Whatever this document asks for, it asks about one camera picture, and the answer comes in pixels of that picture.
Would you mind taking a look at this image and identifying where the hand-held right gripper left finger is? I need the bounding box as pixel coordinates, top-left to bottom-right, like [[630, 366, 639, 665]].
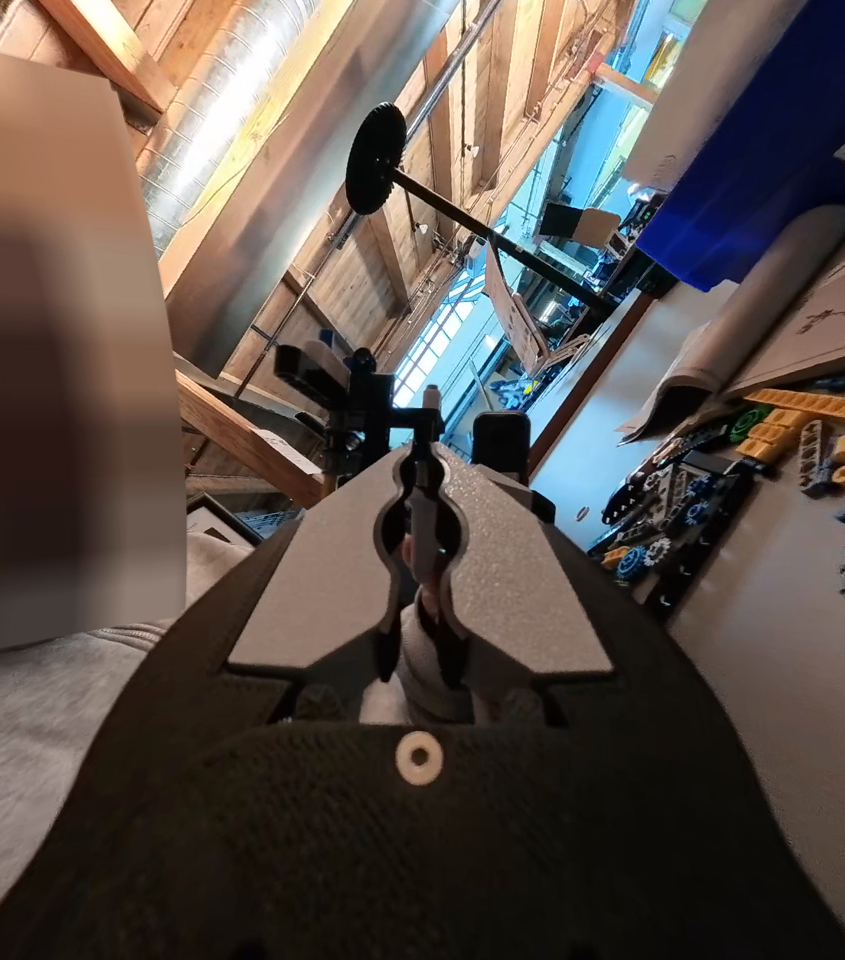
[[226, 448, 405, 684]]

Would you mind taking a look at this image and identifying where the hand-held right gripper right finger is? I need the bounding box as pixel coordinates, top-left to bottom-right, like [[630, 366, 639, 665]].
[[430, 442, 616, 689]]

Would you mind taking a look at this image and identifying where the black lego technic assembly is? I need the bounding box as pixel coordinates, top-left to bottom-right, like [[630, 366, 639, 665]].
[[272, 337, 448, 594]]

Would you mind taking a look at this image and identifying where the pile of mixed lego pieces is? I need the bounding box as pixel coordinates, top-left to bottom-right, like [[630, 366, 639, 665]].
[[587, 435, 757, 609]]

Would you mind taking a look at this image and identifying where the green lego gear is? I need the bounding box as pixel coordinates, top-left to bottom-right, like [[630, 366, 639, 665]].
[[728, 405, 773, 445]]

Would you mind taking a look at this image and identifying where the short yellow lego beam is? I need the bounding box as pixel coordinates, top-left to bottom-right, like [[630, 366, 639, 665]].
[[736, 408, 806, 462]]

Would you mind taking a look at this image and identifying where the grey lego beam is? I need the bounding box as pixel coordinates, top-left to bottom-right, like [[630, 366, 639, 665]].
[[799, 420, 844, 498]]

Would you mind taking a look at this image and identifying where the long yellow lego beam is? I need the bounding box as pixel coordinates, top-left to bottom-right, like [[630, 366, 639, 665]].
[[743, 387, 845, 438]]

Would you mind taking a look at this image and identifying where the open lego instruction booklet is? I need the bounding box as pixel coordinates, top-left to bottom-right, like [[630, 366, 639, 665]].
[[621, 202, 845, 444]]

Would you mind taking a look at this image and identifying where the black framed white panel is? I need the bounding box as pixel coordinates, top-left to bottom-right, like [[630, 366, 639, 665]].
[[185, 491, 268, 546]]

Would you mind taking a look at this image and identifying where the black rectangular box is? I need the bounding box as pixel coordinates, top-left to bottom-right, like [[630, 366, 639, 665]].
[[473, 410, 534, 486]]

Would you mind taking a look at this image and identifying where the wooden beam with paper label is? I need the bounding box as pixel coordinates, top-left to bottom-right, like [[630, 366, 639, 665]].
[[173, 369, 328, 511]]

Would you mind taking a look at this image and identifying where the person's grey hoodie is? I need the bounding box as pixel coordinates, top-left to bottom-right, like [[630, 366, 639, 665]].
[[0, 525, 304, 960]]

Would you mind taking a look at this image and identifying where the black and white board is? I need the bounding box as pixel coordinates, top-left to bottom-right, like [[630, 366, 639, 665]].
[[538, 199, 623, 246]]

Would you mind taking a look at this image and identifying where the black pole with round disc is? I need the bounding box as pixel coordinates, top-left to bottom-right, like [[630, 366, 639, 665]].
[[345, 101, 679, 316]]

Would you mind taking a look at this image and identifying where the blue plastic bin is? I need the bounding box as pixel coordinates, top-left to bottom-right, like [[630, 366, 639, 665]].
[[636, 0, 845, 294]]

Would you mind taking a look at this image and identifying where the plywood sheet frame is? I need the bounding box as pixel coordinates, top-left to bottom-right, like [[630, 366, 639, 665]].
[[481, 246, 595, 378]]

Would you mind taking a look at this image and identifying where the silver ventilation duct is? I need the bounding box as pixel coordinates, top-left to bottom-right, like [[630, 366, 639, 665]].
[[139, 0, 364, 260]]

